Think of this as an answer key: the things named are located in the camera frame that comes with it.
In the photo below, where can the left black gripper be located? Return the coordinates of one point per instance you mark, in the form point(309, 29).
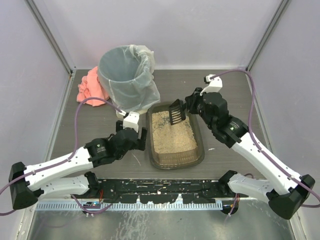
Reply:
point(135, 139)

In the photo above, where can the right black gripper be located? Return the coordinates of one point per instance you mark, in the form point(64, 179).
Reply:
point(190, 104)

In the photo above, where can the black slotted litter scoop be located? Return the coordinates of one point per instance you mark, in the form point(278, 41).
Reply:
point(177, 112)

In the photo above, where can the dark translucent litter box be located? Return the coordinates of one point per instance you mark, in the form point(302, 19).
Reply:
point(170, 161)

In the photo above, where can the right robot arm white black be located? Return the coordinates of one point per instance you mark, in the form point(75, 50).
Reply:
point(283, 189)

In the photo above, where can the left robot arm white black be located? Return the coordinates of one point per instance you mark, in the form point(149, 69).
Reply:
point(28, 183)

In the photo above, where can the beige cat litter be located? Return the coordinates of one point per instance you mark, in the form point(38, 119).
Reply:
point(170, 139)

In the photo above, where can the pink cloth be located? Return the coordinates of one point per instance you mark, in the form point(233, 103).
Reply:
point(90, 87)

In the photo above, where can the bin with translucent bag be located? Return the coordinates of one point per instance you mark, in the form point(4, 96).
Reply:
point(126, 73)

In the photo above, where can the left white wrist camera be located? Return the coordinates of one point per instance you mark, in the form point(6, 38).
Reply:
point(129, 119)

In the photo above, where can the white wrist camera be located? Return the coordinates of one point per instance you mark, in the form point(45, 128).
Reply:
point(214, 84)
point(129, 119)

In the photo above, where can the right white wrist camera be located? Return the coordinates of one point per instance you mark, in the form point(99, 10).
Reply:
point(214, 84)

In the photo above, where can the black taped base rail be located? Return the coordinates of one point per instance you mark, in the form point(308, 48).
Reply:
point(157, 191)

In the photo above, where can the grey slotted cable duct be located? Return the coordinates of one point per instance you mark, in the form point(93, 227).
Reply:
point(176, 206)

